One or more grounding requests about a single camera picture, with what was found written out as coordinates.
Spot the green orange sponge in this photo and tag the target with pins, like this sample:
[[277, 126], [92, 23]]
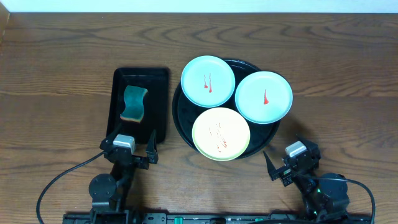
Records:
[[134, 104]]

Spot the black round tray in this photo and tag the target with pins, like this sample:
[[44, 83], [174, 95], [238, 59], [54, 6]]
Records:
[[185, 113]]

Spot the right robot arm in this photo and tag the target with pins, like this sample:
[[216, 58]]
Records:
[[325, 198]]

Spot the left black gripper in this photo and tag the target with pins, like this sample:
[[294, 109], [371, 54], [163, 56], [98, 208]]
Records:
[[132, 158]]

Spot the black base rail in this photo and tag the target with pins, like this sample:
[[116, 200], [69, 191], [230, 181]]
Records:
[[163, 218]]

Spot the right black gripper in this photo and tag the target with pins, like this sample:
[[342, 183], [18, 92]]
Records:
[[273, 171]]

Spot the black rectangular tray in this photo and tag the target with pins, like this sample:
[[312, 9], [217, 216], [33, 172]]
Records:
[[156, 102]]

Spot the light blue plate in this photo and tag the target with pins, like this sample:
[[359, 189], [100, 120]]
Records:
[[264, 97], [208, 81]]

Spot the yellow plate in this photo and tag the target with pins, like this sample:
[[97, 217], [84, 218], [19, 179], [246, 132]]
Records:
[[221, 134]]

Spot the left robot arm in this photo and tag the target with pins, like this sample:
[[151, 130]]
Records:
[[109, 191]]

